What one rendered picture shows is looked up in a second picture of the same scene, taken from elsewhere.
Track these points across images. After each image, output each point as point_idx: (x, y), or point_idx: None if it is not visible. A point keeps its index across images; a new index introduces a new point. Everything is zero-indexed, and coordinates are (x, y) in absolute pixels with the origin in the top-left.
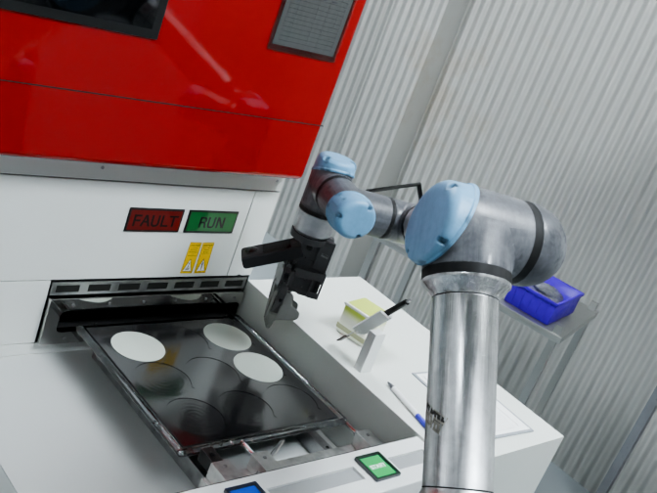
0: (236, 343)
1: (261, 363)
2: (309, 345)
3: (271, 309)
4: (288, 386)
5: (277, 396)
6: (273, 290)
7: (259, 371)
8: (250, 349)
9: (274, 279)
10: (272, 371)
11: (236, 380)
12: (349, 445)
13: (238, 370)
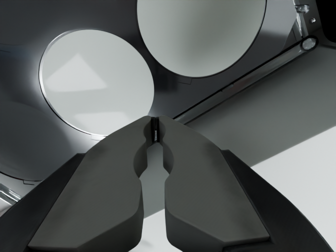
0: (173, 38)
1: (118, 96)
2: (151, 198)
3: (69, 160)
4: (66, 142)
5: (14, 122)
6: (182, 197)
7: (83, 91)
8: (162, 74)
9: (282, 225)
10: (100, 116)
11: (5, 35)
12: (6, 203)
13: (51, 41)
